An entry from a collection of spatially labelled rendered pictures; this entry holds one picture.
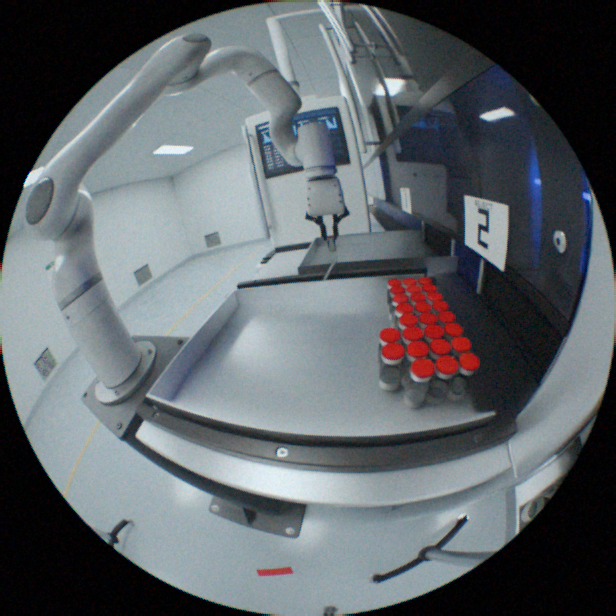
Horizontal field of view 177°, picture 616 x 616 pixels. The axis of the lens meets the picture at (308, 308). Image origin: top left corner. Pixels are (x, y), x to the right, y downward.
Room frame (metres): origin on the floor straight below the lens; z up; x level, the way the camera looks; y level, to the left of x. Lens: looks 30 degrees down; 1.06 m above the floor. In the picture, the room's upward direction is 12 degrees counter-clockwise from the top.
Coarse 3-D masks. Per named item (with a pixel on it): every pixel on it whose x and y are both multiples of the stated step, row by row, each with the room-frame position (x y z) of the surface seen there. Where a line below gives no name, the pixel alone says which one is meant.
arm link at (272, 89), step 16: (256, 80) 0.49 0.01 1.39; (272, 80) 0.49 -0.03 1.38; (256, 96) 0.54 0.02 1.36; (272, 96) 0.51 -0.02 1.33; (288, 96) 0.51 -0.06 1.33; (272, 112) 0.54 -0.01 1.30; (288, 112) 0.53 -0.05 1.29; (272, 128) 0.59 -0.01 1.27; (288, 128) 0.62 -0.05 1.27; (288, 144) 0.64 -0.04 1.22; (288, 160) 0.65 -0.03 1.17
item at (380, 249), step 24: (336, 240) 0.65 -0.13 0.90; (360, 240) 0.63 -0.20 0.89; (384, 240) 0.61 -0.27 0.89; (408, 240) 0.59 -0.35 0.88; (312, 264) 0.52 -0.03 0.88; (336, 264) 0.40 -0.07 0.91; (360, 264) 0.39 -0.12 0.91; (384, 264) 0.38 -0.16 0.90; (408, 264) 0.36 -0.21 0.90; (432, 264) 0.35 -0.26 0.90; (456, 264) 0.33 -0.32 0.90
